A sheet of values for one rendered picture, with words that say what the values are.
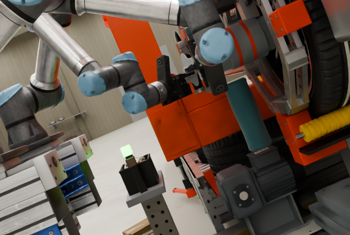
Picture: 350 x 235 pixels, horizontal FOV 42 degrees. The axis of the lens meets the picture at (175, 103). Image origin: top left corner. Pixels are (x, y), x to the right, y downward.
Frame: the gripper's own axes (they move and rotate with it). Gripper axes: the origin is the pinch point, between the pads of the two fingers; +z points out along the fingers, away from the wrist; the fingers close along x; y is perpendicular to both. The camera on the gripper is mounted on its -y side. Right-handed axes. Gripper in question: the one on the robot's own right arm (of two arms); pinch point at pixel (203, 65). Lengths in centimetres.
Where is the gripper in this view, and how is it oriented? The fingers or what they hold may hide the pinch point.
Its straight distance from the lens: 136.9
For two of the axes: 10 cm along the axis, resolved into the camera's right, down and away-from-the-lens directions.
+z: -0.6, -0.1, 10.0
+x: -9.2, 3.9, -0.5
